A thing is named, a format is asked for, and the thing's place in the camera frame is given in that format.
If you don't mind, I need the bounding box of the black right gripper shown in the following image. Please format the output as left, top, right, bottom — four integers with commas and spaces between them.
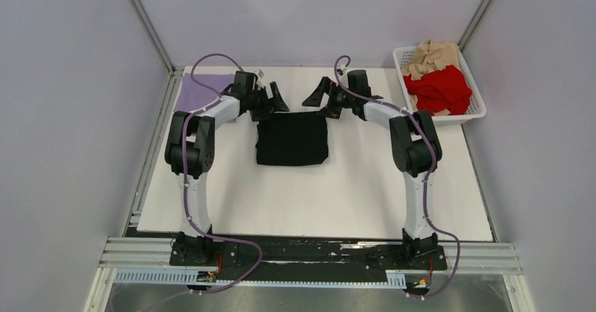
303, 77, 356, 119

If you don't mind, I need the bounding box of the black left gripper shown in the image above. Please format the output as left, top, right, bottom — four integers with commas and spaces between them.
246, 82, 288, 122

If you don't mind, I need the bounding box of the black t shirt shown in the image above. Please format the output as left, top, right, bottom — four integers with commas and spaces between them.
255, 112, 330, 167

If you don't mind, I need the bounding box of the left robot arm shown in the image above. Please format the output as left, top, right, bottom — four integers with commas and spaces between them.
164, 70, 289, 266

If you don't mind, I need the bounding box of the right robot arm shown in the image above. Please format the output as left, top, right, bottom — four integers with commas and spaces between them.
302, 70, 442, 268

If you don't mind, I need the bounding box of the folded purple t shirt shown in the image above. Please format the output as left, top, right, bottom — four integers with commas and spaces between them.
174, 74, 234, 112

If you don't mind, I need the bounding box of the beige t shirt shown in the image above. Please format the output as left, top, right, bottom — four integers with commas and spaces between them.
401, 40, 462, 110

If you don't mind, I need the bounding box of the red t shirt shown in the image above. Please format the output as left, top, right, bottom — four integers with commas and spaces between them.
403, 65, 472, 116

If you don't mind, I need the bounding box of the white plastic basket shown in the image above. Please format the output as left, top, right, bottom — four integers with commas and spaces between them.
392, 41, 486, 125

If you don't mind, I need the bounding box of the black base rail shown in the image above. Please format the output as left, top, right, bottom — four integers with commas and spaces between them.
178, 235, 448, 283

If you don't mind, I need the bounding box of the left aluminium frame post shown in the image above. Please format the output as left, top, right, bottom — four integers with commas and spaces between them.
129, 0, 176, 75

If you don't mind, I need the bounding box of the aluminium frame post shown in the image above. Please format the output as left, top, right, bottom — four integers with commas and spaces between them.
458, 0, 494, 52
129, 0, 176, 75

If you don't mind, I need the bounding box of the right aluminium frame post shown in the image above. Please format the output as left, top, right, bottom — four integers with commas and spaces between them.
458, 0, 494, 52

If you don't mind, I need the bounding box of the white slotted cable duct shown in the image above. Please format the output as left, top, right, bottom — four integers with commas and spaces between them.
114, 268, 407, 290

